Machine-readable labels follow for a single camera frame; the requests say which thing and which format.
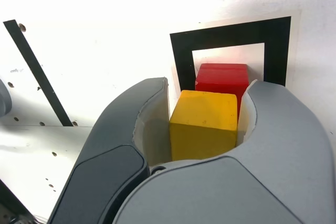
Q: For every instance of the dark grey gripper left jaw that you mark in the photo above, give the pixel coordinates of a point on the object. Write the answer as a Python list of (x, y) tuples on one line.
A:
[(113, 134)]

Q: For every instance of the black tape strip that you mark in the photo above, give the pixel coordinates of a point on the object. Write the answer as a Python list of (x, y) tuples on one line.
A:
[(39, 72)]

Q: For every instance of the yellow cube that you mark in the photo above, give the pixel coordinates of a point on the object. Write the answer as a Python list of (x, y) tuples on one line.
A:
[(202, 127)]

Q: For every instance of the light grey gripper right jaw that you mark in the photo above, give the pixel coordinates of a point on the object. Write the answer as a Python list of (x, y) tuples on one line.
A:
[(275, 161)]

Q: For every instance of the red cube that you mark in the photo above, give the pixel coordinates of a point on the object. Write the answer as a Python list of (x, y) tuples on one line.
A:
[(223, 78)]

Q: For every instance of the black tape square outline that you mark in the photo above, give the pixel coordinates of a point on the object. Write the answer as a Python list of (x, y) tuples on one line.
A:
[(228, 33)]

